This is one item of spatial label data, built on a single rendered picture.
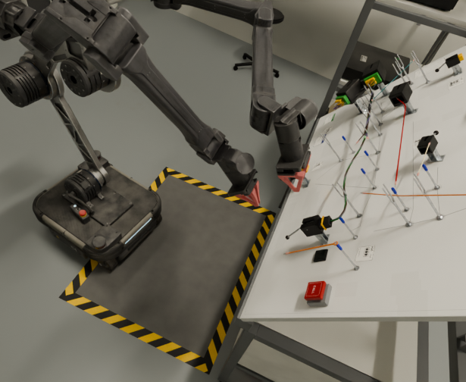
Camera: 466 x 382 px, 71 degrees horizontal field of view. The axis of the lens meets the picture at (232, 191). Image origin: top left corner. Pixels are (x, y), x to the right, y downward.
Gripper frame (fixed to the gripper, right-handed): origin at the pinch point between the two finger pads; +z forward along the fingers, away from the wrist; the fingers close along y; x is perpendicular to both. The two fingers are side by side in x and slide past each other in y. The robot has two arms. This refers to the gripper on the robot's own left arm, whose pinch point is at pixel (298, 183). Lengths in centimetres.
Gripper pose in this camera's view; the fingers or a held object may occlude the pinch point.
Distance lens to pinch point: 91.6
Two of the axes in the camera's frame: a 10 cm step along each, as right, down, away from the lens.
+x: -8.8, -0.4, 4.7
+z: 2.8, 7.5, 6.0
